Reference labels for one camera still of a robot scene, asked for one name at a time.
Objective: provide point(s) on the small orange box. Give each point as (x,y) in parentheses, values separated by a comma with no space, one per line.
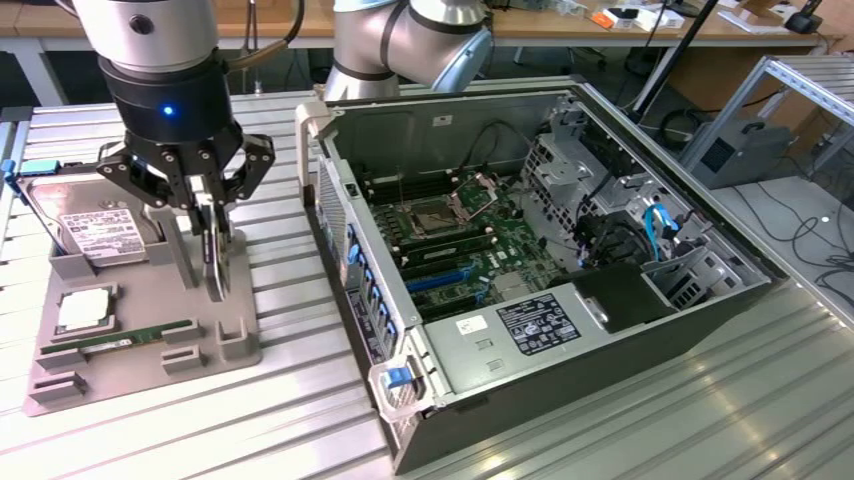
(603,18)

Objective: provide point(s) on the silver chipset heatsink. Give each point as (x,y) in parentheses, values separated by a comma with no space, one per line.
(510,283)

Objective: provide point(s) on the blue case latch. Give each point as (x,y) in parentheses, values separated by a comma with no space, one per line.
(395,377)

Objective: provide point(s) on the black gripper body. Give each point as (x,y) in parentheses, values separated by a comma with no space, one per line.
(167,100)

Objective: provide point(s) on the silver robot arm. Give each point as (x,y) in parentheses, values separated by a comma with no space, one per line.
(153,35)

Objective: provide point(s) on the hard disk with blue carrier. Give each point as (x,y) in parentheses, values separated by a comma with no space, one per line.
(100,230)

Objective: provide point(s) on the black slanted pole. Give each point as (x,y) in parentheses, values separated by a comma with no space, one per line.
(674,55)

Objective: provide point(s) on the silver disk bay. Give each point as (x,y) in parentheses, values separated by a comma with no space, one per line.
(707,280)

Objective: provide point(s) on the grey parts rack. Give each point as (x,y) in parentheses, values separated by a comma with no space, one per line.
(133,310)

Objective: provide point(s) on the metal socket cover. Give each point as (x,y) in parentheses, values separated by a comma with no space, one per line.
(476,192)

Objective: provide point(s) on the grey equipment box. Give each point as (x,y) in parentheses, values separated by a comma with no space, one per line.
(741,150)

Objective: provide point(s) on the black round device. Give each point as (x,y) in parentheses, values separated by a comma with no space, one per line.
(802,21)

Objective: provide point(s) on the flat cardboard tray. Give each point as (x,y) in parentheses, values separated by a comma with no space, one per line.
(750,20)

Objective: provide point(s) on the black and white box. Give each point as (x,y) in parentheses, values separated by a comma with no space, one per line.
(623,17)

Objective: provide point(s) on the CPU socket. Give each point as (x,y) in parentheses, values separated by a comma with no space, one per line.
(430,218)

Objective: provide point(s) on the perforated silver drive cage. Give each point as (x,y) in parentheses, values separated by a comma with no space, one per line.
(567,170)

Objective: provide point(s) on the long wooden desk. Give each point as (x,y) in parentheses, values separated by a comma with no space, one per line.
(40,22)

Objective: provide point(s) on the aluminium profile frame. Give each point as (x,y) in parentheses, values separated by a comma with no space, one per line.
(801,80)

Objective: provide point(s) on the green motherboard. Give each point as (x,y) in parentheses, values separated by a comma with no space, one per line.
(514,235)

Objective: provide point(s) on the black plastic shroud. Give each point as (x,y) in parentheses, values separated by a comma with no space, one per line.
(621,300)

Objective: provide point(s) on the grey power supply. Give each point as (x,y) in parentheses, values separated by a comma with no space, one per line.
(480,350)

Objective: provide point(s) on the silver CPU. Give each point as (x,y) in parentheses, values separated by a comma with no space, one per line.
(83,310)

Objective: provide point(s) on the graphics card with metal bracket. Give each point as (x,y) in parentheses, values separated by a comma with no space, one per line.
(215,270)

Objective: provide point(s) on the green RAM stick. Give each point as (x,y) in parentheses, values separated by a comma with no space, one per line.
(113,337)

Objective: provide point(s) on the open dark PC case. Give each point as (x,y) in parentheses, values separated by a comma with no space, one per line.
(534,425)

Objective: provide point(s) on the white flat box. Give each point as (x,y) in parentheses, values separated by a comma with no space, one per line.
(661,20)

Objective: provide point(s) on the black expansion slot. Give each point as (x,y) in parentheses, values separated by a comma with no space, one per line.
(434,268)

